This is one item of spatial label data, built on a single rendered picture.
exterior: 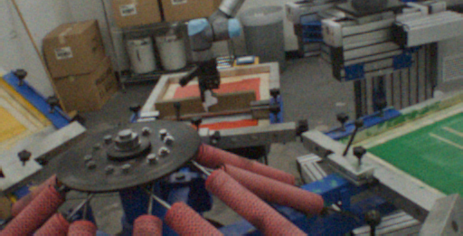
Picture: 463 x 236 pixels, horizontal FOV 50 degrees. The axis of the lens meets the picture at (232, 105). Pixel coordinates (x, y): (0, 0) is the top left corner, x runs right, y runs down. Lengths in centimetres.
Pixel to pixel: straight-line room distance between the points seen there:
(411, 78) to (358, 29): 54
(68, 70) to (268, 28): 200
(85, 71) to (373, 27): 344
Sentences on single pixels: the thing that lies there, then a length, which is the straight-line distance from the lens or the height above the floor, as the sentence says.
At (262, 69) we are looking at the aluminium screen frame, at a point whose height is 97.
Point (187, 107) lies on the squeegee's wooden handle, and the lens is 200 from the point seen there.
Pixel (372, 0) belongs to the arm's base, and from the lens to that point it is 217.
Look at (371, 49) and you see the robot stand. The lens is 222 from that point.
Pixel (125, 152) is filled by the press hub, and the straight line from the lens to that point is 103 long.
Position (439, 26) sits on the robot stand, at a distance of 221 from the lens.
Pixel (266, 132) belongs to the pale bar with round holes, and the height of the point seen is 104.
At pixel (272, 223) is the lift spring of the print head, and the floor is 118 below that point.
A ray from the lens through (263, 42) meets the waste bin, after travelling 508.
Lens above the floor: 175
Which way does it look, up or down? 22 degrees down
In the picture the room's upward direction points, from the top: 9 degrees counter-clockwise
